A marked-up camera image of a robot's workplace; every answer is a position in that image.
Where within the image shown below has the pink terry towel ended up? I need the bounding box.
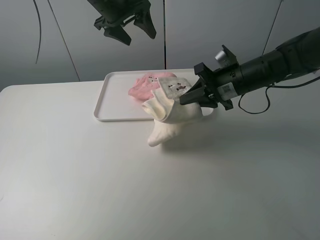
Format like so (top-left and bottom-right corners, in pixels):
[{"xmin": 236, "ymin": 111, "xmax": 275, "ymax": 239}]
[{"xmin": 128, "ymin": 72, "xmax": 176, "ymax": 102}]

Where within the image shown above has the white rectangular plastic tray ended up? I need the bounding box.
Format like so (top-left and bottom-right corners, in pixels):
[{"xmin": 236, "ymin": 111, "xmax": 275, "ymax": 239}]
[{"xmin": 93, "ymin": 69, "xmax": 215, "ymax": 123}]

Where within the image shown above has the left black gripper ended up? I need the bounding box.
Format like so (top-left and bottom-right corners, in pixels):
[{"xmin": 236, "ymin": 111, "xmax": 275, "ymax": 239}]
[{"xmin": 93, "ymin": 0, "xmax": 157, "ymax": 46}]

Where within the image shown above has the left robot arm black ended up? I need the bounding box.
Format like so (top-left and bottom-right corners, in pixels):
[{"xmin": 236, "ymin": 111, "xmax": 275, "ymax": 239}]
[{"xmin": 89, "ymin": 0, "xmax": 157, "ymax": 46}]

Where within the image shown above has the cream white terry towel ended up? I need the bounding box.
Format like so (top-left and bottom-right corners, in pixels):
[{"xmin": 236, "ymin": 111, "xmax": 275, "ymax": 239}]
[{"xmin": 142, "ymin": 77, "xmax": 205, "ymax": 147}]

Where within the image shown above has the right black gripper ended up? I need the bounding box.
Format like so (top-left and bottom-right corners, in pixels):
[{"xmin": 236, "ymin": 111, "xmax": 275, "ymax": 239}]
[{"xmin": 179, "ymin": 62, "xmax": 242, "ymax": 110}]

